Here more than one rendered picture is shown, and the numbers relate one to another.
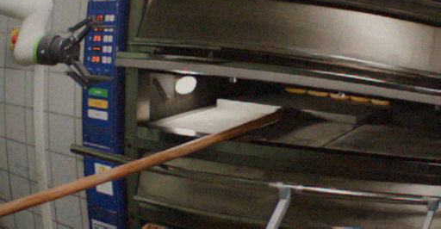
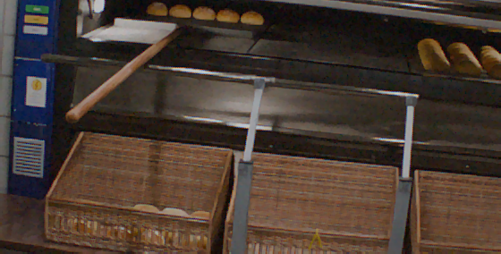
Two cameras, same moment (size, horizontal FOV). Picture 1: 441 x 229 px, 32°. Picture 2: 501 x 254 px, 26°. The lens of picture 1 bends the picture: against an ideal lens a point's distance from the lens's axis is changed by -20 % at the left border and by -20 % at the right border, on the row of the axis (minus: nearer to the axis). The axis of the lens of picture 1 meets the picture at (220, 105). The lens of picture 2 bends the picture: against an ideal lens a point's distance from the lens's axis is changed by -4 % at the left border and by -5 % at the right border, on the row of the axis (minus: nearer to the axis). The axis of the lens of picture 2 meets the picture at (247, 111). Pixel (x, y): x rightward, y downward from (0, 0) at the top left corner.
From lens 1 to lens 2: 1.53 m
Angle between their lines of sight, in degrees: 23
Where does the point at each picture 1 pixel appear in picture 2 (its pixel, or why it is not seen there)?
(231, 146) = (167, 53)
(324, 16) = not seen: outside the picture
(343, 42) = not seen: outside the picture
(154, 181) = (90, 88)
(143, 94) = (80, 11)
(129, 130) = (67, 43)
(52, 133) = not seen: outside the picture
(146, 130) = (86, 42)
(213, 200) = (148, 101)
